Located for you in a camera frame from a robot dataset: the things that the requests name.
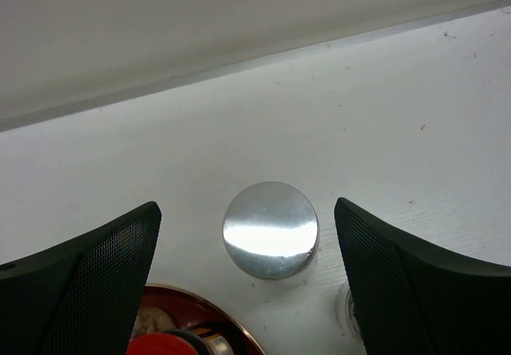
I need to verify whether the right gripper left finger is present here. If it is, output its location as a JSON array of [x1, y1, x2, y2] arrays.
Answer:
[[1, 201, 161, 354]]

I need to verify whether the red lid sauce jar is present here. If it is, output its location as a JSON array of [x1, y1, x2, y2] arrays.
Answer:
[[126, 329, 235, 355]]

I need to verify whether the white lid spice jar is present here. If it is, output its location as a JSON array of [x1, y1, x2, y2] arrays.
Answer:
[[223, 181, 320, 287]]

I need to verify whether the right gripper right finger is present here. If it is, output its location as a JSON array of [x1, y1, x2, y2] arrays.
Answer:
[[334, 198, 510, 354]]

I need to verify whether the black cap grinder bottle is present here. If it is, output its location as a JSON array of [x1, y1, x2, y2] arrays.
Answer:
[[335, 281, 362, 343]]

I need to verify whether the red round tray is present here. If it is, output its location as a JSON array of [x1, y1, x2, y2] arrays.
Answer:
[[141, 284, 265, 354]]

